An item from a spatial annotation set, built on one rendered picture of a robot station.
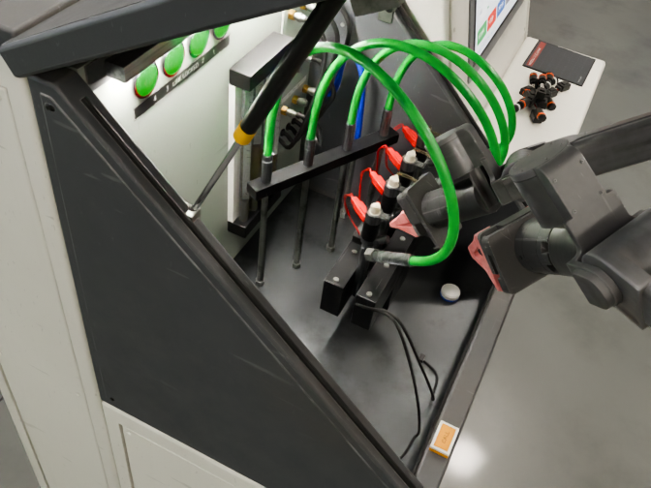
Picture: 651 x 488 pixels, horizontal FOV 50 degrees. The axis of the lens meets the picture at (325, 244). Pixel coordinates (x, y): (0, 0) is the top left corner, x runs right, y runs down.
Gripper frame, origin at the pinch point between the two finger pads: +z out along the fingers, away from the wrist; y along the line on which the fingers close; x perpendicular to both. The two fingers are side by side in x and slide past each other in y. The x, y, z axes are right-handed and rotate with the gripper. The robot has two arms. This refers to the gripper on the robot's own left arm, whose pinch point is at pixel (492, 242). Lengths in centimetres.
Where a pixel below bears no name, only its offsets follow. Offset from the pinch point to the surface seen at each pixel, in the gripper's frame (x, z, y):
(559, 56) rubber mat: -10, 90, -85
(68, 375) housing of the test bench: 0, 58, 55
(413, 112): -16.7, 8.4, -1.4
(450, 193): -5.8, 7.8, -1.4
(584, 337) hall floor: 86, 139, -89
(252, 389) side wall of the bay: 8.4, 23.3, 29.8
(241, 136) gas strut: -22.3, -1.5, 21.2
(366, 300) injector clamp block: 10.2, 42.2, 4.5
